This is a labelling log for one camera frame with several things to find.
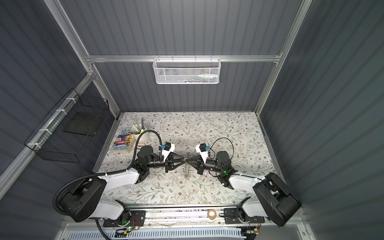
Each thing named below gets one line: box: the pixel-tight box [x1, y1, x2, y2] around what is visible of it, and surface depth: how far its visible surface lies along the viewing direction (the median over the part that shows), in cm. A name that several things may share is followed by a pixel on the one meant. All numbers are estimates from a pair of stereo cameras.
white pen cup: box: [130, 124, 150, 144], surface depth 100 cm
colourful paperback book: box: [111, 127, 133, 152], surface depth 102 cm
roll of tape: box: [207, 209, 217, 220], surface depth 76 cm
